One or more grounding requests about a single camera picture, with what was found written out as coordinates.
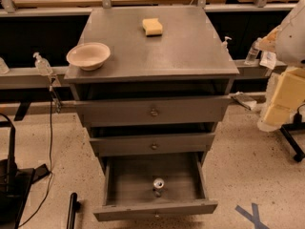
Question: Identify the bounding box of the clear water bottle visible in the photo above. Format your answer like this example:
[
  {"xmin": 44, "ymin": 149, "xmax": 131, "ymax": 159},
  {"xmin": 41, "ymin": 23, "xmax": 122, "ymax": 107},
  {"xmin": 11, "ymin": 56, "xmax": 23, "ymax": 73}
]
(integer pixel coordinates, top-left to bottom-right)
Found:
[{"xmin": 245, "ymin": 37, "xmax": 261, "ymax": 65}]

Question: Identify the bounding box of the grey top drawer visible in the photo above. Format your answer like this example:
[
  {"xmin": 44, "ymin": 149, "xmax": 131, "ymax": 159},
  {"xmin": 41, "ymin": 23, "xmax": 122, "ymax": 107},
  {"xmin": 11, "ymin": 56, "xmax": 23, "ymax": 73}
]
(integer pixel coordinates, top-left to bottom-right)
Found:
[{"xmin": 75, "ymin": 96, "xmax": 231, "ymax": 127}]

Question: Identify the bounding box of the black floor stand right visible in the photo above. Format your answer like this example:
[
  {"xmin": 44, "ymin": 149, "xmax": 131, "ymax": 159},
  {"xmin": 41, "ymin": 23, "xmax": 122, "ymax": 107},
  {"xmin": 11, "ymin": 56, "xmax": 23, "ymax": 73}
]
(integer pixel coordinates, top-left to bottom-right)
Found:
[{"xmin": 280, "ymin": 104, "xmax": 305, "ymax": 162}]

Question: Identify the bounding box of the beige bowl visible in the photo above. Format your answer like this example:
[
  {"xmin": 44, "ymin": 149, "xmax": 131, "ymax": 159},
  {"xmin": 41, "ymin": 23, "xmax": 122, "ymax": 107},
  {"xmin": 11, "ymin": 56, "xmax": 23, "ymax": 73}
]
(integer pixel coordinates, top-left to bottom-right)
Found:
[{"xmin": 66, "ymin": 42, "xmax": 111, "ymax": 71}]

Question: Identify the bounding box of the black stand base left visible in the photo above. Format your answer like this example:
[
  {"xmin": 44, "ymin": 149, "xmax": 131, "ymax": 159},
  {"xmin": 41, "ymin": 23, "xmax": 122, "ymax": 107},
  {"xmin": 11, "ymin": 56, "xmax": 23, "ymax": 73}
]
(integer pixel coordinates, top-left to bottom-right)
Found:
[{"xmin": 0, "ymin": 114, "xmax": 51, "ymax": 229}]

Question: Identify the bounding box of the grey middle drawer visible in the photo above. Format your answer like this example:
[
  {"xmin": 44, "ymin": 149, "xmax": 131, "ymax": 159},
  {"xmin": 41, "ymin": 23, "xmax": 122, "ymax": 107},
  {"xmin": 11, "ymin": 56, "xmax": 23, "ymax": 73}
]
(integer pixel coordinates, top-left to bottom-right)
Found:
[{"xmin": 90, "ymin": 133, "xmax": 214, "ymax": 156}]

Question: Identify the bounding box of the clear pump bottle left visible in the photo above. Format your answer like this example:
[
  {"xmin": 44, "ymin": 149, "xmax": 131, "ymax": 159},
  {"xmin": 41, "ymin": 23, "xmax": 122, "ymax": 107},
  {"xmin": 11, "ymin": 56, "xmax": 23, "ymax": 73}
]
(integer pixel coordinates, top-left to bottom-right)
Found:
[{"xmin": 33, "ymin": 52, "xmax": 52, "ymax": 76}]

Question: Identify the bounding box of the grey drawer cabinet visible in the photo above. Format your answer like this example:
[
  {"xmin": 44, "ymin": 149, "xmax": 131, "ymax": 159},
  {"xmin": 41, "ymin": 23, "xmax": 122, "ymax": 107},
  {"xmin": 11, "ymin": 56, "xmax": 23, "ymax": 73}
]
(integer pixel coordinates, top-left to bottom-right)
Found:
[{"xmin": 64, "ymin": 5, "xmax": 240, "ymax": 164}]

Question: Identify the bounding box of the black bar on floor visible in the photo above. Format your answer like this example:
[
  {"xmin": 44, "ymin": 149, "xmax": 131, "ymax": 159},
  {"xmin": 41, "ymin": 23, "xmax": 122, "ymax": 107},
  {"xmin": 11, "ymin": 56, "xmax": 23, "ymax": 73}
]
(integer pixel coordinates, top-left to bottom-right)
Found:
[{"xmin": 66, "ymin": 193, "xmax": 81, "ymax": 229}]

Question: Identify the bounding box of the black cable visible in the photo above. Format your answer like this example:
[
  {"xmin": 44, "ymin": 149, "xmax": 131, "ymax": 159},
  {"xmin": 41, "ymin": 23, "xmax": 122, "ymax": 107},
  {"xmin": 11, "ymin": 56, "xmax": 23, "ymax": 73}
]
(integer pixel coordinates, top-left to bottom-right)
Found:
[{"xmin": 17, "ymin": 85, "xmax": 54, "ymax": 229}]

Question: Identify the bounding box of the white plastic packet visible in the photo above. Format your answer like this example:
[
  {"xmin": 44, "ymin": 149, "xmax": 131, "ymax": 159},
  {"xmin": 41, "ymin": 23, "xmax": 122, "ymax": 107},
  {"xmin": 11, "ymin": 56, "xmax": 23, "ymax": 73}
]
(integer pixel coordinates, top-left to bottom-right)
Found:
[{"xmin": 259, "ymin": 51, "xmax": 276, "ymax": 70}]

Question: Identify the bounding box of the yellow sponge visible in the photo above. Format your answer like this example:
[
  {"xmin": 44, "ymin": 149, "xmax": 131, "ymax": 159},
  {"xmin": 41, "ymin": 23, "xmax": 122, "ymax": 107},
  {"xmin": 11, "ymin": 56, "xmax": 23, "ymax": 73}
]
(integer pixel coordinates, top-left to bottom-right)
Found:
[{"xmin": 142, "ymin": 18, "xmax": 163, "ymax": 36}]

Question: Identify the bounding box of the grey open bottom drawer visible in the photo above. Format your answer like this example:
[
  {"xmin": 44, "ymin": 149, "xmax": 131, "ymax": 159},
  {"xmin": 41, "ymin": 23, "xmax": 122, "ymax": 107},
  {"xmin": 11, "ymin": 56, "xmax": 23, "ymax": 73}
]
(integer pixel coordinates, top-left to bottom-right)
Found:
[{"xmin": 94, "ymin": 153, "xmax": 217, "ymax": 221}]

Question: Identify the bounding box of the redbull can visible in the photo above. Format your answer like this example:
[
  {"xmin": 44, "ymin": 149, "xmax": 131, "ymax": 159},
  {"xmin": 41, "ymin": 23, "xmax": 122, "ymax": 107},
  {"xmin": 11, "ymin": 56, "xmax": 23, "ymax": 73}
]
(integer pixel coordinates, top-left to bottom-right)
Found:
[{"xmin": 152, "ymin": 177, "xmax": 165, "ymax": 198}]

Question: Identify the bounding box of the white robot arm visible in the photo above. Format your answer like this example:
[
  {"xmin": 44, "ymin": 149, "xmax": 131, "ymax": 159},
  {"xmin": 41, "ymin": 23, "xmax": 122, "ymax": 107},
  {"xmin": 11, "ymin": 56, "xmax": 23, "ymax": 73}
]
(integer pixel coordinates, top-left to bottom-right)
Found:
[{"xmin": 257, "ymin": 0, "xmax": 305, "ymax": 132}]

